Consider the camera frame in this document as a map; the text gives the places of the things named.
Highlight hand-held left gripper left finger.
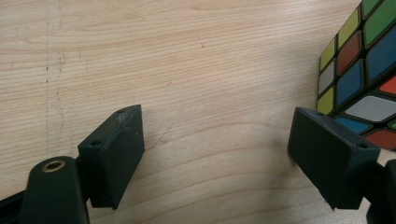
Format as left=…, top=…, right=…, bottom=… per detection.
left=78, top=105, right=146, bottom=210

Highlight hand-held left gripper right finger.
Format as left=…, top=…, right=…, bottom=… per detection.
left=287, top=106, right=381, bottom=210

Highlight multicoloured puzzle cube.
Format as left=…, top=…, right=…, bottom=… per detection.
left=317, top=0, right=396, bottom=151

